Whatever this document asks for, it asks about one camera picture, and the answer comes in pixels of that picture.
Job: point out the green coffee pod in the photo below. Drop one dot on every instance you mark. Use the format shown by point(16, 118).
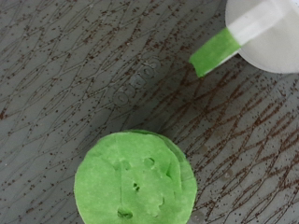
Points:
point(134, 186)

